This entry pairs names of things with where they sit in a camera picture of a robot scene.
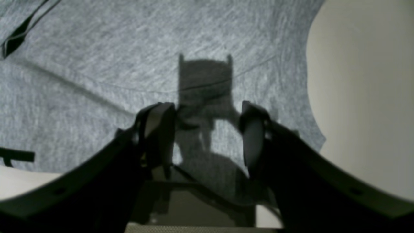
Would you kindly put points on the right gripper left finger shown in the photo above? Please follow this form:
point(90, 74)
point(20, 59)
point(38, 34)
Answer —
point(99, 195)

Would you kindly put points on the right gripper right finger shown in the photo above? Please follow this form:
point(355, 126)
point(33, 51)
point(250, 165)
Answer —
point(312, 194)

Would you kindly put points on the grey T-shirt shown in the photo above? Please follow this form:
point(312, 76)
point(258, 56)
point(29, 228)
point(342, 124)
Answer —
point(75, 72)

